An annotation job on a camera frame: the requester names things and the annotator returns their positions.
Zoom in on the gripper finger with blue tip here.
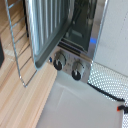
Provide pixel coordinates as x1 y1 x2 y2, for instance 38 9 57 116
0 37 6 68

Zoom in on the grey ribbed oven tray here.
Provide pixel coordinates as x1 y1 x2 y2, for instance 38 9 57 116
24 0 76 70

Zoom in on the black oven knob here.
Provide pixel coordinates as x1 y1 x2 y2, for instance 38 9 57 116
53 51 68 71
71 61 86 81

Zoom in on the metal wire oven rack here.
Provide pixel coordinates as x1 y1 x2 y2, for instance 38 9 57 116
4 0 38 88

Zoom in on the black oven power cord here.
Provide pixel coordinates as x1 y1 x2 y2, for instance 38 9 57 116
86 81 128 115

